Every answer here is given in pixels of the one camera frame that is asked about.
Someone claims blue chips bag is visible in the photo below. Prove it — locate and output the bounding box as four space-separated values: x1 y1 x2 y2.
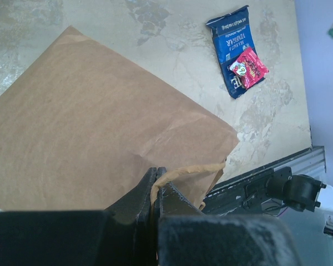
205 5 256 99

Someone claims brown paper bag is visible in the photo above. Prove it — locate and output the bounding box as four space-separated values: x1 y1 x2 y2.
0 27 238 210

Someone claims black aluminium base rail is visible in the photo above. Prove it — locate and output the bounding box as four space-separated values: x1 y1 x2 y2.
203 146 326 216

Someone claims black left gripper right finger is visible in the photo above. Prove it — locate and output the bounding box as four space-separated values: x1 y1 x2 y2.
154 167 297 265

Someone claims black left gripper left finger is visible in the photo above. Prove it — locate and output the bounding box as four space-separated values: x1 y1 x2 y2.
0 167 157 265

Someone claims red snack packet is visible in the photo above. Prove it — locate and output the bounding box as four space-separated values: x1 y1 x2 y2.
230 47 269 90

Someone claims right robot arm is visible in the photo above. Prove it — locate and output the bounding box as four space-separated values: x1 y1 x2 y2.
266 175 333 217

